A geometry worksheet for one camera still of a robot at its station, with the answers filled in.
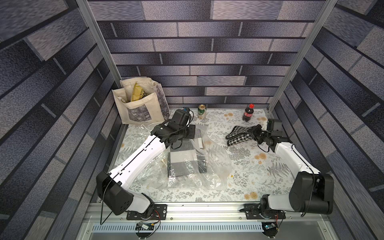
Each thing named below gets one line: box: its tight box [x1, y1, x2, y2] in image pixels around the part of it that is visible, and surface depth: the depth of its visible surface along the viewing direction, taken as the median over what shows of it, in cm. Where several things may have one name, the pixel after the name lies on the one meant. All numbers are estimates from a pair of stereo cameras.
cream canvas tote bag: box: [112, 77, 171, 124], surface depth 100 cm
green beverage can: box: [198, 104, 207, 120], surface depth 109 cm
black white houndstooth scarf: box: [225, 126, 253, 147], surface depth 93 cm
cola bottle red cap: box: [242, 103, 255, 122], surface depth 108 cm
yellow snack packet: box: [130, 81, 149, 102], surface depth 99 cm
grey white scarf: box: [167, 138, 207, 177], surface depth 83 cm
